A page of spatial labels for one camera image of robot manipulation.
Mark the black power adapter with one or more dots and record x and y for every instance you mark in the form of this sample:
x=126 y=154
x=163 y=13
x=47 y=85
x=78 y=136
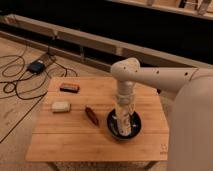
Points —
x=36 y=67

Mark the long metal floor rail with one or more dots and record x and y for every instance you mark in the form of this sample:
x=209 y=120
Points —
x=115 y=47

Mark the clear plastic bottle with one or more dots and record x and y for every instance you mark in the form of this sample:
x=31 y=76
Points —
x=125 y=121

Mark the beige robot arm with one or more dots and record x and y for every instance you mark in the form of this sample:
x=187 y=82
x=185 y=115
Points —
x=190 y=144

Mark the beige sponge block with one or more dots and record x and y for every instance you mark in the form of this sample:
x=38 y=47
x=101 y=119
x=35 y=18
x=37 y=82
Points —
x=60 y=106

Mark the brown snack bar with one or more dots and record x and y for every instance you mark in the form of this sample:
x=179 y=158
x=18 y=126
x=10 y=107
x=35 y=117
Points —
x=92 y=116

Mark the dark ceramic bowl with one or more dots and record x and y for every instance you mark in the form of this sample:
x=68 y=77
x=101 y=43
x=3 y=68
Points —
x=135 y=126

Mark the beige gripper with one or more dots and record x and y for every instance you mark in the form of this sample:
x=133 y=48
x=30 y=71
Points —
x=124 y=96

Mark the dark brown rectangular block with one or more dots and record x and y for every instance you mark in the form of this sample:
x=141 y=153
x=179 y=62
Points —
x=73 y=88

